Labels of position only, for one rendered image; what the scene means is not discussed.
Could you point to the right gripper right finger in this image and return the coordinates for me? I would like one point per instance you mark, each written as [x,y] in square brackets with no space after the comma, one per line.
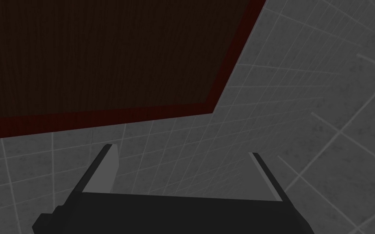
[261,182]

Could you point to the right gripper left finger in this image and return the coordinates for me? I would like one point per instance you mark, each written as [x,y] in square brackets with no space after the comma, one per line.
[103,172]

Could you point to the dark brown wooden door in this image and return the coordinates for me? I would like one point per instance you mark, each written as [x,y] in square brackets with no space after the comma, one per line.
[103,55]

